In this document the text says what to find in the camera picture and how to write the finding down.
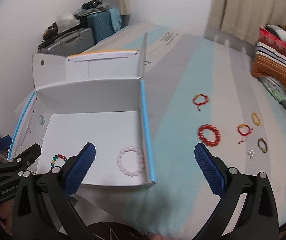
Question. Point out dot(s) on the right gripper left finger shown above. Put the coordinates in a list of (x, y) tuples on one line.
[(30, 219)]

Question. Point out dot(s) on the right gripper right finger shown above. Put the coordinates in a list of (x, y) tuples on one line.
[(258, 218)]

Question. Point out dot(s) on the small clear crystal trinket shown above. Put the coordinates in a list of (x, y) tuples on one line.
[(251, 154)]

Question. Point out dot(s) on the white cardboard box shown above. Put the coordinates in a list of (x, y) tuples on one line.
[(94, 97)]

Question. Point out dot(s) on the grey suitcase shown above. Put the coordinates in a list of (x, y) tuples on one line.
[(71, 43)]

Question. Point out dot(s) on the striped orange pillow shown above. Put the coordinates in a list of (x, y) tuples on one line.
[(270, 57)]

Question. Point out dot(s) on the teal suitcase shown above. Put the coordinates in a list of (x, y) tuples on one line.
[(103, 24)]

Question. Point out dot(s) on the beige curtain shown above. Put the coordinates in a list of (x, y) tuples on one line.
[(243, 18)]

